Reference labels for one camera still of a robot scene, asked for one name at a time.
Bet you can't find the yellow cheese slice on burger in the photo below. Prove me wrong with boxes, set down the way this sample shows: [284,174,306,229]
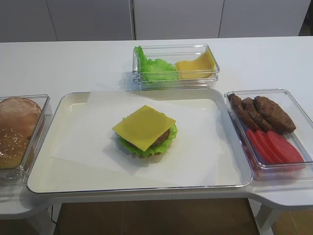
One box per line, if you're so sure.
[112,105,176,151]

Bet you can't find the green lettuce leaves in box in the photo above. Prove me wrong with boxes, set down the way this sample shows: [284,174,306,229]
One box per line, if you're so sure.
[134,46,178,82]

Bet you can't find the brown patty in burger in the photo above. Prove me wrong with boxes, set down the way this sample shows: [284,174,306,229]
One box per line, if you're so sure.
[119,129,170,150]

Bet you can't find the brown patty right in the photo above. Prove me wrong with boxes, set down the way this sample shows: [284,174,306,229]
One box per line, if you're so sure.
[254,96,296,135]

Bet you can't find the red tomato slice left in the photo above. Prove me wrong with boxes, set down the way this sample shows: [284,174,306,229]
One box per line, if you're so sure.
[246,129,275,165]

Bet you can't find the flat orange bun bottom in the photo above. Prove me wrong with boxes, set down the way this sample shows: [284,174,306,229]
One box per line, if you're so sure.
[0,97,42,139]

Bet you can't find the white parchment paper sheet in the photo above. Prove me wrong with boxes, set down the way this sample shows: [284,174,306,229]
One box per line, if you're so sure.
[55,92,229,184]

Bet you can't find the red tomato slice right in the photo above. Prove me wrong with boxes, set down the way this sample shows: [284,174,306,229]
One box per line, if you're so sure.
[267,131,304,164]

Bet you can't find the brown patty middle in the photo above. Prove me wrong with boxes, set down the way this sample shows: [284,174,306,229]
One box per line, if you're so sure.
[242,97,275,132]

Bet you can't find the clear box lettuce and cheese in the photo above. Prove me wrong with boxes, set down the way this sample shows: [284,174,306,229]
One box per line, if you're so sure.
[133,44,220,90]

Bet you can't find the bottom bun of burger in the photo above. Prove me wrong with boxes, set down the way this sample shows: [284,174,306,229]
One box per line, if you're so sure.
[131,146,168,159]

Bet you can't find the sesame bun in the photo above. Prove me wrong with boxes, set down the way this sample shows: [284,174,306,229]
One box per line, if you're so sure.
[0,128,28,169]

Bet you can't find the clear box with buns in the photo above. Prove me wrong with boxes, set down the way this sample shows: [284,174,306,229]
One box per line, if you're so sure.
[0,94,52,186]

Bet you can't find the clear box patties and tomatoes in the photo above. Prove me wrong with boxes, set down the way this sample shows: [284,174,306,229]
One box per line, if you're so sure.
[225,89,313,180]

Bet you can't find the red tomato slice middle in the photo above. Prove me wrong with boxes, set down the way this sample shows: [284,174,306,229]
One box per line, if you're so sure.
[255,130,283,164]

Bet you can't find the green lettuce leaf on burger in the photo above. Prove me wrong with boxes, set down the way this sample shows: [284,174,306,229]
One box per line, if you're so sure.
[112,113,178,158]

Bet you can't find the yellow cheese slices in box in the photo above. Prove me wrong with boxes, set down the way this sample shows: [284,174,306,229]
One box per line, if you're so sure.
[176,50,216,80]

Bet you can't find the red tomato slice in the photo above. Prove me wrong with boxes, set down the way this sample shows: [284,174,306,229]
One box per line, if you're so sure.
[246,129,275,165]
[267,131,304,164]
[255,130,283,164]

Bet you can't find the white serving tray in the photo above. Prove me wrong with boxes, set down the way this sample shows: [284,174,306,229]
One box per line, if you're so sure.
[27,89,252,193]

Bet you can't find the brown patty left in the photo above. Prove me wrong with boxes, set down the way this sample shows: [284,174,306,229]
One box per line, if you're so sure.
[228,94,260,132]

